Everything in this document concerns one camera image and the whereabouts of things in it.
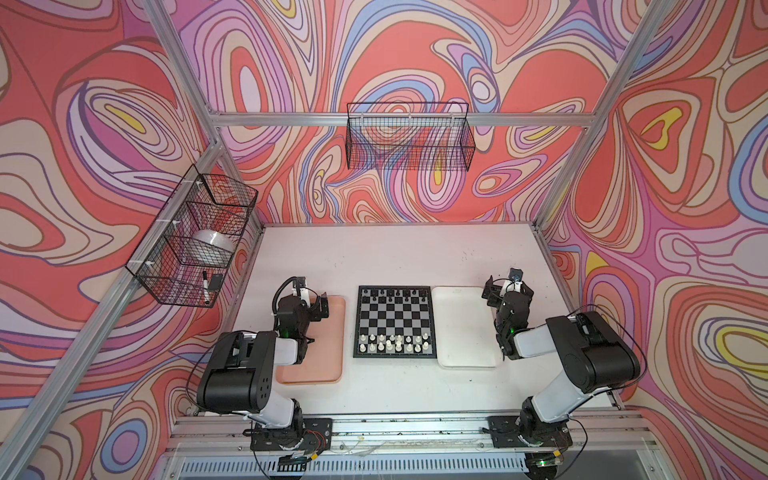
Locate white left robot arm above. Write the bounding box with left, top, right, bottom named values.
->
left=195, top=294, right=329, bottom=439

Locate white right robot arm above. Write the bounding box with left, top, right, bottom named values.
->
left=481, top=271, right=641, bottom=445

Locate black white chess board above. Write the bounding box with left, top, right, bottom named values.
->
left=353, top=285, right=437, bottom=359

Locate white plastic tray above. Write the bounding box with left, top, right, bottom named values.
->
left=431, top=286, right=502, bottom=370

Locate pink plastic tray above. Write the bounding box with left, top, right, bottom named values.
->
left=276, top=296, right=346, bottom=385

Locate black marker in basket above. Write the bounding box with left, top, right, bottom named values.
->
left=201, top=271, right=211, bottom=306

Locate white roll in basket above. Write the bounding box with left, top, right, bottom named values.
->
left=188, top=229, right=235, bottom=268

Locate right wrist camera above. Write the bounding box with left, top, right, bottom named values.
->
left=508, top=268, right=524, bottom=283

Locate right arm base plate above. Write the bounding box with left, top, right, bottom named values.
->
left=484, top=415, right=573, bottom=450

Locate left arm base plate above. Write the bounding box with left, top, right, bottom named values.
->
left=242, top=417, right=333, bottom=454

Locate black wire basket left wall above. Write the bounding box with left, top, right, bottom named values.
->
left=125, top=166, right=258, bottom=308

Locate black wire basket wall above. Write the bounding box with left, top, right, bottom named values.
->
left=345, top=100, right=476, bottom=172
left=125, top=166, right=258, bottom=308

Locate black wire basket back wall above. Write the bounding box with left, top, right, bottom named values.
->
left=345, top=100, right=476, bottom=172

